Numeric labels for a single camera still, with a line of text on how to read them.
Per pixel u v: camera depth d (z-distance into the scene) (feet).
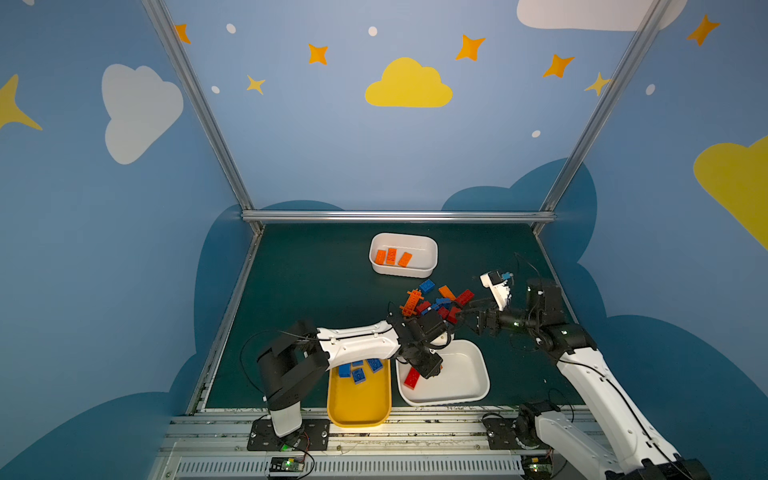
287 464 2.33
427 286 3.36
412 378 2.69
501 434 2.46
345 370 2.70
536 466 2.35
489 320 2.17
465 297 3.25
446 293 3.33
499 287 2.21
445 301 3.25
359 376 2.73
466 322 2.29
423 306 3.21
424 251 3.72
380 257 3.63
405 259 3.65
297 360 1.61
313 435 2.47
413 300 3.24
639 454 1.30
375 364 2.82
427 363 2.39
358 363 2.80
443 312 3.15
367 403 2.65
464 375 2.75
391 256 3.64
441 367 2.64
